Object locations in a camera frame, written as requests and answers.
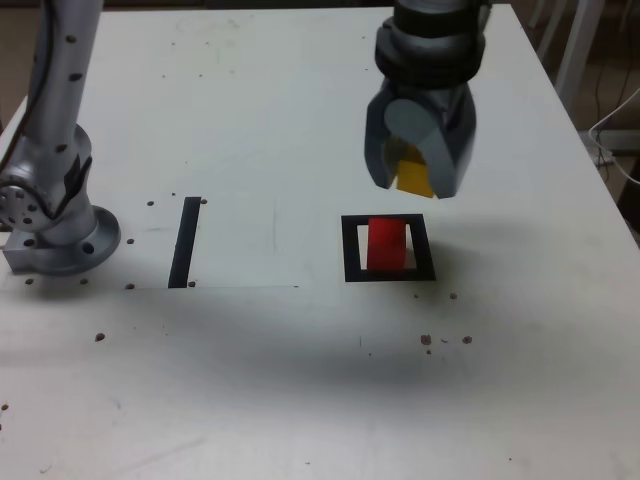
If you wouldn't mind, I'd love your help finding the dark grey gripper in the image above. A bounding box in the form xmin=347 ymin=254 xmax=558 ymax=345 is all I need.
xmin=363 ymin=81 xmax=478 ymax=200

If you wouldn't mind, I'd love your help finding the yellow cube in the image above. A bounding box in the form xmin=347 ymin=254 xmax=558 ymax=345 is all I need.
xmin=393 ymin=143 xmax=436 ymax=200

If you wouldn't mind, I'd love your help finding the red cube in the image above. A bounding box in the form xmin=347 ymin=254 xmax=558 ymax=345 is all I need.
xmin=367 ymin=216 xmax=407 ymax=272

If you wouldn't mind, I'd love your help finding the black tape square outline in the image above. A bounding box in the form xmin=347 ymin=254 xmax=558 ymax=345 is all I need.
xmin=340 ymin=213 xmax=437 ymax=284

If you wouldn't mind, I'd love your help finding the black tape strip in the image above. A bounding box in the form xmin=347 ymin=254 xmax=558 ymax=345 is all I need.
xmin=167 ymin=196 xmax=203 ymax=290

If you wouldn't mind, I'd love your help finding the white cable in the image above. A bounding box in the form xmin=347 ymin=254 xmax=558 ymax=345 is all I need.
xmin=588 ymin=84 xmax=640 ymax=184

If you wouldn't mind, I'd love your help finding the white metal frame leg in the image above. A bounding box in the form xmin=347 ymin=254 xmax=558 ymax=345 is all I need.
xmin=527 ymin=0 xmax=550 ymax=30
xmin=553 ymin=0 xmax=602 ymax=97

